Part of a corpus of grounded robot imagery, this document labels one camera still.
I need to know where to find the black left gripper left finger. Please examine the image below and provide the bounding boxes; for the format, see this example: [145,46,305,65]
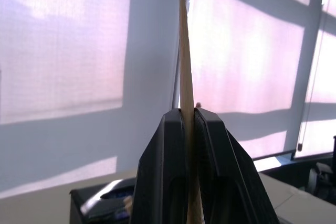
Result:
[128,108,190,224]

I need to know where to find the wooden chopstick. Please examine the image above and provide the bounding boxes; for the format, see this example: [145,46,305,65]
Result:
[178,0,204,224]

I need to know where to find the white roller blind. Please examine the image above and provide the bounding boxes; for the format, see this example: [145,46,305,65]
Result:
[189,0,336,161]
[0,0,132,125]

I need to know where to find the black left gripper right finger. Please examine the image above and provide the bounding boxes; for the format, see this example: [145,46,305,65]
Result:
[193,108,280,224]

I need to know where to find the roller blind pull cord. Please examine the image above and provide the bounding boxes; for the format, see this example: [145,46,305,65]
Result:
[297,11,323,151]

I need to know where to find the dark machine with white parts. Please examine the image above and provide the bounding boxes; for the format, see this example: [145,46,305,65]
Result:
[307,135,336,206]

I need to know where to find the black office printer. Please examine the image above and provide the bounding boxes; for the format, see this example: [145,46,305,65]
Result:
[69,177,137,224]

